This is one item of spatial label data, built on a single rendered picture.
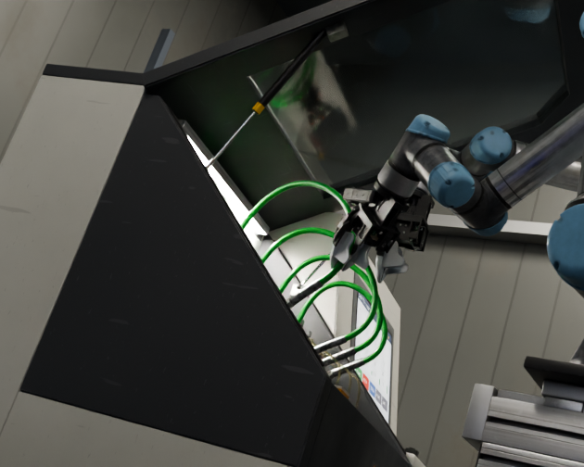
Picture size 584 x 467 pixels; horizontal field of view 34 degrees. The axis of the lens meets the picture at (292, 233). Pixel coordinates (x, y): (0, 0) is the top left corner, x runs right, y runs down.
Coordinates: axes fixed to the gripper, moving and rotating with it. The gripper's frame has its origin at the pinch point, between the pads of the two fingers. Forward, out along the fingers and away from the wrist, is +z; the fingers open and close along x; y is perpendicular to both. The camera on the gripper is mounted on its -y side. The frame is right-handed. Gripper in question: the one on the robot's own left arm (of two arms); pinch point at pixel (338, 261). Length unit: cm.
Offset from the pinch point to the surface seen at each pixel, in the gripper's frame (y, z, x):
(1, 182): -39, 24, -58
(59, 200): -26, 17, -49
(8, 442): 14, 46, -54
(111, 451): 26, 34, -41
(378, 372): -38, 54, 64
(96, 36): -241, 60, 14
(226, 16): -296, 47, 88
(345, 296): -35, 30, 36
